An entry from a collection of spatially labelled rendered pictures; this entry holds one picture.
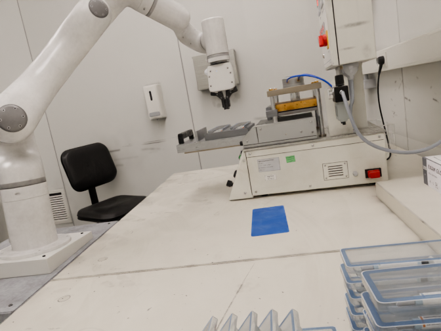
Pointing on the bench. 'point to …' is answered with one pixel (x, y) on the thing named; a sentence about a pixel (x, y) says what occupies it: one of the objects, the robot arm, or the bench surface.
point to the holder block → (228, 132)
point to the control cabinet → (346, 54)
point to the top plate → (296, 85)
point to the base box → (310, 167)
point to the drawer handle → (185, 136)
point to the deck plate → (327, 136)
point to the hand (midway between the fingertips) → (226, 104)
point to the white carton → (432, 171)
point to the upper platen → (296, 105)
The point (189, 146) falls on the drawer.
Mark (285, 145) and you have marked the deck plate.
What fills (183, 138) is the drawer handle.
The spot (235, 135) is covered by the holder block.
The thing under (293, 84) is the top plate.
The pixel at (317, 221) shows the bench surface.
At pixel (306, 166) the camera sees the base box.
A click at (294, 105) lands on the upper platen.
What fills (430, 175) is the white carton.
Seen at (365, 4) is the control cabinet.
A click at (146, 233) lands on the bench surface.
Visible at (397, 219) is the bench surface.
